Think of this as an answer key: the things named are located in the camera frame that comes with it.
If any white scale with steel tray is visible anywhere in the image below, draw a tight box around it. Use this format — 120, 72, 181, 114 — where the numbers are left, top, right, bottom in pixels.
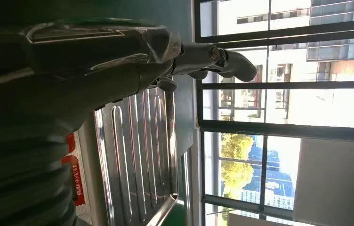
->
61, 87, 180, 226

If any dark framed window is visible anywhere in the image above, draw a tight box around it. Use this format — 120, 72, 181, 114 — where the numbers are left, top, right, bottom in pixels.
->
193, 0, 354, 226

